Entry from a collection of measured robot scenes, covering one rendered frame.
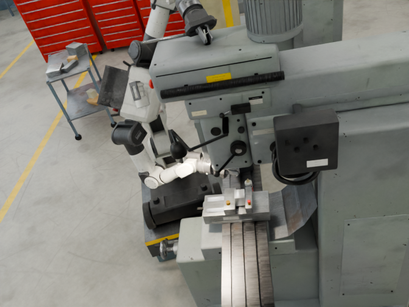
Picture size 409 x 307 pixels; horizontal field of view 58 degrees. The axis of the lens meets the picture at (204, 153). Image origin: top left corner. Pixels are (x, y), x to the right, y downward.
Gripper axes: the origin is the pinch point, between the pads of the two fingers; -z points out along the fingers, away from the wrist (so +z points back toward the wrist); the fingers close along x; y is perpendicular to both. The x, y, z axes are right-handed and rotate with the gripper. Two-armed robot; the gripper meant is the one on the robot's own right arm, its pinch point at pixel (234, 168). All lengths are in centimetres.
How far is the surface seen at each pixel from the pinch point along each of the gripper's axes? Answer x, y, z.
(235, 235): -17.0, 31.6, -1.0
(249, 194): 2.0, 20.6, -5.0
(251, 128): -7.8, -32.2, -14.5
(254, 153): -7.9, -18.3, -14.3
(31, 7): 333, 28, 442
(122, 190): 73, 126, 159
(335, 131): -24, -46, -48
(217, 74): -11, -59, -6
